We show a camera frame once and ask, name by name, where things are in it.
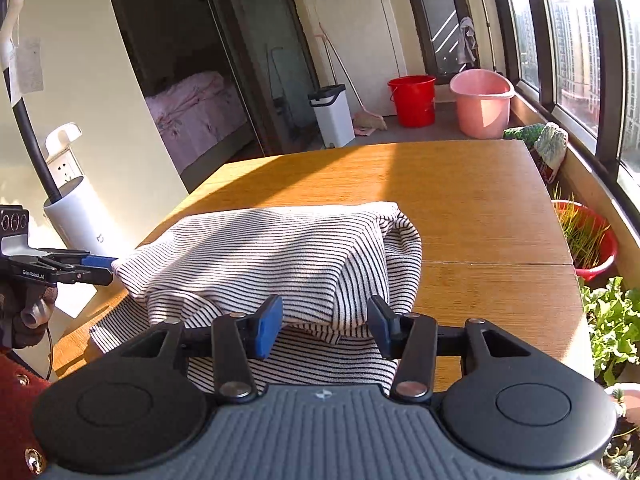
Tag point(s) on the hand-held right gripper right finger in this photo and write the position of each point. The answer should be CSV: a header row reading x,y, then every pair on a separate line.
x,y
381,329

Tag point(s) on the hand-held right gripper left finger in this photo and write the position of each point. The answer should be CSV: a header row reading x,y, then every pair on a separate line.
x,y
267,329

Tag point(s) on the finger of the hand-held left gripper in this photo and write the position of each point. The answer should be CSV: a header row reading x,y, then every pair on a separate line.
x,y
97,261
82,276

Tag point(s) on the striped knit sweater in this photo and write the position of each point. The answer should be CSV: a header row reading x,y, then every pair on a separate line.
x,y
250,250

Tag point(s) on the person's left hand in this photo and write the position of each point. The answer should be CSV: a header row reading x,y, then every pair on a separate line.
x,y
12,320

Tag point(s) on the white cylindrical appliance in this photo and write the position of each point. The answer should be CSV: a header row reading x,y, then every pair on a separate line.
x,y
82,225

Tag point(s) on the person's red coat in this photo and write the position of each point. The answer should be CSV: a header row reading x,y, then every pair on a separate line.
x,y
15,410

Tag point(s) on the bed with pink bedding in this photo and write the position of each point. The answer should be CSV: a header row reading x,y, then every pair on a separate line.
x,y
195,110

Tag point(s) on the white paper tag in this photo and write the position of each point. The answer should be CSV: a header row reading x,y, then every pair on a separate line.
x,y
27,67

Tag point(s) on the broom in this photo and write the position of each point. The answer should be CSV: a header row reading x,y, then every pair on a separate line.
x,y
370,122

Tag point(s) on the white trash bin black lid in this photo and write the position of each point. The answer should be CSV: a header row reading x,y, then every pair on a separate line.
x,y
332,120

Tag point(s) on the green grass sprouts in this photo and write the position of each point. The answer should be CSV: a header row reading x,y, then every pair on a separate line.
x,y
582,232

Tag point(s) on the red plant basin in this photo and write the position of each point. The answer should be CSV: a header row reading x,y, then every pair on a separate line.
x,y
600,265

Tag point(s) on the red plastic bucket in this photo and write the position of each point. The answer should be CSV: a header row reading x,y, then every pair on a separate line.
x,y
412,102

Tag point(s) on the leafy green plant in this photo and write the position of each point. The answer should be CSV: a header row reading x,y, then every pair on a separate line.
x,y
612,330

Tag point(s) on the pink plastic basin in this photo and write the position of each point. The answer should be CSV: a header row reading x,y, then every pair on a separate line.
x,y
480,110

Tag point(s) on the white green knit slipper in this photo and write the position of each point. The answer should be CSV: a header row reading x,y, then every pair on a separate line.
x,y
550,147

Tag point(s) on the white flower pot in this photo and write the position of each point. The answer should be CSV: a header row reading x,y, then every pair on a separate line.
x,y
622,395

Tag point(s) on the grey hanging cloth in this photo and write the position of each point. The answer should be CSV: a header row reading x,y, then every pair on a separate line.
x,y
468,40

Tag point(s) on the thin metal pole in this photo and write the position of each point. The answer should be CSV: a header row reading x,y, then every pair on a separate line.
x,y
486,30

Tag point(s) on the dark framed glass door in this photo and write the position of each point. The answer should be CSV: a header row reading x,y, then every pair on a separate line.
x,y
435,10

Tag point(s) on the white wall socket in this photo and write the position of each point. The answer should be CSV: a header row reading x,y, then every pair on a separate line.
x,y
64,171

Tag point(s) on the white wall holder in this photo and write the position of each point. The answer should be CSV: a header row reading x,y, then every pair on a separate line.
x,y
62,137

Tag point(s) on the dark sliding door frame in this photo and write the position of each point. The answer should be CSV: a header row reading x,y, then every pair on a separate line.
x,y
235,60

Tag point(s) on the dark window frame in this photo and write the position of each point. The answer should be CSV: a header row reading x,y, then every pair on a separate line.
x,y
540,50

